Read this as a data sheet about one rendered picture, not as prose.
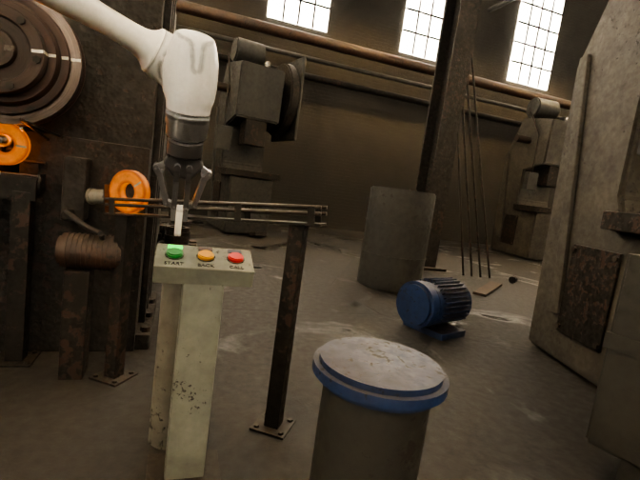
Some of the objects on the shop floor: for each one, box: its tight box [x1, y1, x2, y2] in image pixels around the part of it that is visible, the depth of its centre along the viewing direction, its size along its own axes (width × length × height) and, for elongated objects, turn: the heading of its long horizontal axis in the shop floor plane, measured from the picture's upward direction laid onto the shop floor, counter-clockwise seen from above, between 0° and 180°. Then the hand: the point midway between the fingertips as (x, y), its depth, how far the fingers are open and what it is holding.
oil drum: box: [357, 186, 436, 293], centre depth 384 cm, size 59×59×89 cm
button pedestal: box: [146, 243, 254, 480], centre depth 111 cm, size 16×24×62 cm, turn 62°
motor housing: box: [55, 231, 121, 380], centre depth 157 cm, size 13×22×54 cm, turn 62°
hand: (178, 220), depth 101 cm, fingers closed
